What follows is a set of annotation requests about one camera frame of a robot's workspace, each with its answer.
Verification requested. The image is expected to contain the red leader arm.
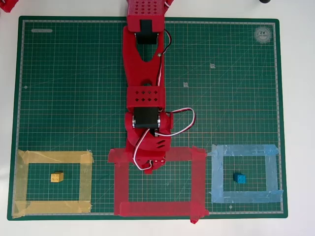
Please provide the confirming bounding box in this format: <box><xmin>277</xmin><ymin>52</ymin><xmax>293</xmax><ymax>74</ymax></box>
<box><xmin>0</xmin><ymin>0</ymin><xmax>19</xmax><ymax>13</ymax></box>

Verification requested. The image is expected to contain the red tape square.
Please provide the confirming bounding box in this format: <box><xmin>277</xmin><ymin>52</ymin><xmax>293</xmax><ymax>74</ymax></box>
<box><xmin>107</xmin><ymin>146</ymin><xmax>210</xmax><ymax>224</ymax></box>

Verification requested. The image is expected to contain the blue toy brick cube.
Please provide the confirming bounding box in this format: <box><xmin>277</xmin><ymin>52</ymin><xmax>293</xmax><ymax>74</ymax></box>
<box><xmin>233</xmin><ymin>172</ymin><xmax>247</xmax><ymax>184</ymax></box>

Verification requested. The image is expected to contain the yellow toy brick cube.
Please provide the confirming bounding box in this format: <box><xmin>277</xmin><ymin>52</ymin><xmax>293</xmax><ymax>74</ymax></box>
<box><xmin>50</xmin><ymin>172</ymin><xmax>64</xmax><ymax>183</ymax></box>

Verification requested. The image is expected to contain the blue tape square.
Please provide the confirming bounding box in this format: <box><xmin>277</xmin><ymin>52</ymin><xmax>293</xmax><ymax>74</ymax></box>
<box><xmin>207</xmin><ymin>144</ymin><xmax>284</xmax><ymax>204</ymax></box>

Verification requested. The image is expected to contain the yellow tape square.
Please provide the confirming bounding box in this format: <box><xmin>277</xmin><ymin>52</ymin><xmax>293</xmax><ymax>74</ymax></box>
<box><xmin>12</xmin><ymin>149</ymin><xmax>95</xmax><ymax>219</ymax></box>

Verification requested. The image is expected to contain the green cutting mat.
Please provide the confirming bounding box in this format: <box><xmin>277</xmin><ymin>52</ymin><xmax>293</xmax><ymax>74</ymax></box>
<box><xmin>6</xmin><ymin>16</ymin><xmax>288</xmax><ymax>221</ymax></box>

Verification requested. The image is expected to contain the white servo cable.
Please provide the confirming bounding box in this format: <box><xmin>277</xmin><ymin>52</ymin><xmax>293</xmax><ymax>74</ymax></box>
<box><xmin>156</xmin><ymin>29</ymin><xmax>172</xmax><ymax>87</ymax></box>
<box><xmin>132</xmin><ymin>129</ymin><xmax>155</xmax><ymax>171</ymax></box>
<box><xmin>155</xmin><ymin>108</ymin><xmax>196</xmax><ymax>137</ymax></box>

